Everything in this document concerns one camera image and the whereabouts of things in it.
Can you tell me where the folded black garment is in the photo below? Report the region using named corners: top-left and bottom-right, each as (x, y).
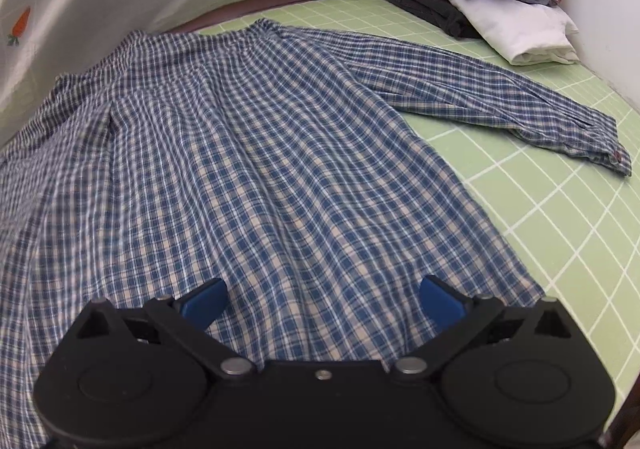
top-left (378, 0), bottom-right (482, 40)

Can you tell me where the green grid mat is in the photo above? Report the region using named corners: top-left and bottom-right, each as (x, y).
top-left (197, 0), bottom-right (640, 410)

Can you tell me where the blue plaid shirt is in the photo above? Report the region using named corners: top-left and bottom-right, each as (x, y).
top-left (0, 18), bottom-right (632, 449)

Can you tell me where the folded white garment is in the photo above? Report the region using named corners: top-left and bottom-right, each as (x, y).
top-left (400, 0), bottom-right (581, 66)

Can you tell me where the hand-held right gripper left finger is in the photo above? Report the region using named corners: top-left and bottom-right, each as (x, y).
top-left (71, 278), bottom-right (257, 378)

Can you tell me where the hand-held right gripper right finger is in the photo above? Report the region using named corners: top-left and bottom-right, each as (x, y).
top-left (389, 275), bottom-right (572, 376)

